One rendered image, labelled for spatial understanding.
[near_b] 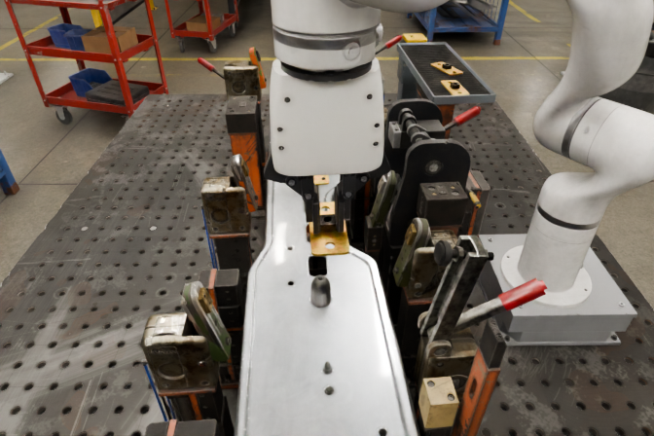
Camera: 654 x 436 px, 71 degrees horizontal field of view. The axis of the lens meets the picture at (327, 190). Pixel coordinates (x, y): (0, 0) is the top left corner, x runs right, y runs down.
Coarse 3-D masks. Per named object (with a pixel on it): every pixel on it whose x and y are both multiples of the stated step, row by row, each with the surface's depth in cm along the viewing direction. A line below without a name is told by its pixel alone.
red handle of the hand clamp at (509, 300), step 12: (516, 288) 56; (528, 288) 55; (540, 288) 55; (492, 300) 57; (504, 300) 56; (516, 300) 55; (528, 300) 55; (468, 312) 58; (480, 312) 57; (492, 312) 57; (456, 324) 58; (468, 324) 58
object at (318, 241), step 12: (324, 204) 51; (324, 216) 48; (312, 228) 47; (324, 228) 47; (336, 228) 47; (312, 240) 46; (324, 240) 46; (336, 240) 46; (312, 252) 44; (324, 252) 44; (336, 252) 44; (348, 252) 45
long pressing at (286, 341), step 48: (288, 192) 96; (288, 240) 84; (288, 288) 74; (336, 288) 74; (288, 336) 67; (336, 336) 67; (384, 336) 66; (240, 384) 61; (288, 384) 60; (336, 384) 60; (384, 384) 60; (240, 432) 55; (288, 432) 55; (336, 432) 55
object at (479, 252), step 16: (464, 240) 52; (448, 256) 50; (464, 256) 51; (480, 256) 49; (448, 272) 54; (464, 272) 51; (480, 272) 51; (448, 288) 56; (464, 288) 52; (432, 304) 58; (448, 304) 54; (464, 304) 54; (432, 320) 59; (448, 320) 55; (432, 336) 57; (448, 336) 57
